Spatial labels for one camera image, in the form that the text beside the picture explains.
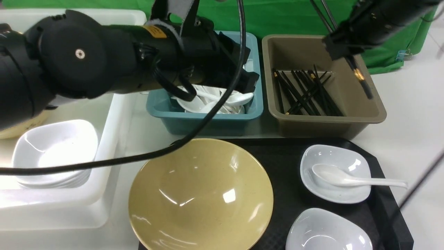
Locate tan noodle bowl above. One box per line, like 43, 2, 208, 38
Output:
128, 138, 273, 250

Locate white soup spoon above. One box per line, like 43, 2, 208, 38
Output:
312, 164, 409, 189

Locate white dish tray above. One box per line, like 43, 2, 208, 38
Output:
300, 144, 371, 204
285, 208, 373, 250

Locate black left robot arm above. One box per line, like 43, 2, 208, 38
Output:
1, 10, 259, 130

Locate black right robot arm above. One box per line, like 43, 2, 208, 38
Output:
323, 0, 441, 60

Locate pile of white spoons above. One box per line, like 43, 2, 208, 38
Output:
171, 85, 254, 114

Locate green cloth backdrop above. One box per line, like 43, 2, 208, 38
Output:
3, 0, 431, 74

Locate teal plastic bin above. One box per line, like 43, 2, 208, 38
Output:
146, 31, 264, 136

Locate pile of black chopsticks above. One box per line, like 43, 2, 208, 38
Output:
272, 66, 344, 117

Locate brown plastic bin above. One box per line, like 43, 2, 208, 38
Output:
262, 35, 387, 139

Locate blue binder clip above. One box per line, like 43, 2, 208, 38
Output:
395, 49, 413, 62

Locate stack of white dishes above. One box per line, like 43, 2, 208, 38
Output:
12, 120, 99, 189

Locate stack of tan bowls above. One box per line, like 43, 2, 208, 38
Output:
0, 110, 53, 140

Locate black cable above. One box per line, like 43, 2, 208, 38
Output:
0, 0, 247, 175

